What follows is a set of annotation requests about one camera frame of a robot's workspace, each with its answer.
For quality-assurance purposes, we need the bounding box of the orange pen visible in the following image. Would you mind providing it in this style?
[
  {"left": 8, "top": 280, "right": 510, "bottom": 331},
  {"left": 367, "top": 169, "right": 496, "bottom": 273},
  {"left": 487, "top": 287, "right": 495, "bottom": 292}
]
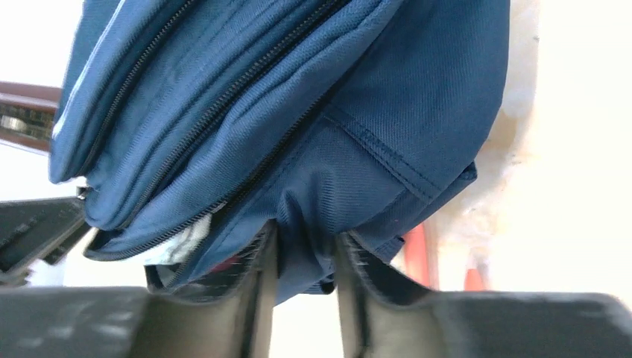
[
  {"left": 464, "top": 268, "right": 488, "bottom": 292},
  {"left": 402, "top": 223, "right": 439, "bottom": 289}
]

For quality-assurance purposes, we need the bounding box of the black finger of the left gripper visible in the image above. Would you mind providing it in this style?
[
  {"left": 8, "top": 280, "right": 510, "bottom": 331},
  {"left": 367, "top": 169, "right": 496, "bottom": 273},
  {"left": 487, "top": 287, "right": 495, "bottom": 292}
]
[{"left": 1, "top": 197, "right": 91, "bottom": 287}]

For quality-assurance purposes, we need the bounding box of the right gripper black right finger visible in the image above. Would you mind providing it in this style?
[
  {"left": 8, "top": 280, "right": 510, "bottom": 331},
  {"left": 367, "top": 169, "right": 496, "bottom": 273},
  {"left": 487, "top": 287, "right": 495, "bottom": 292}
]
[{"left": 335, "top": 233, "right": 631, "bottom": 358}]

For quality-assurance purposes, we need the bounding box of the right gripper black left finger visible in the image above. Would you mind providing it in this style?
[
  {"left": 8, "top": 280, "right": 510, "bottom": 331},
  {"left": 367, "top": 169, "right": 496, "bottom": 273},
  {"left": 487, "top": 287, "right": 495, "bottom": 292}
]
[{"left": 1, "top": 222, "right": 277, "bottom": 357}]

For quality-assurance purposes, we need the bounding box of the navy blue backpack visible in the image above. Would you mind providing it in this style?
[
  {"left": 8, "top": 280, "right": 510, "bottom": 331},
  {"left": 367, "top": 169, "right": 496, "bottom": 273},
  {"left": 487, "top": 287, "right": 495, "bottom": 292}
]
[{"left": 49, "top": 1, "right": 511, "bottom": 302}]

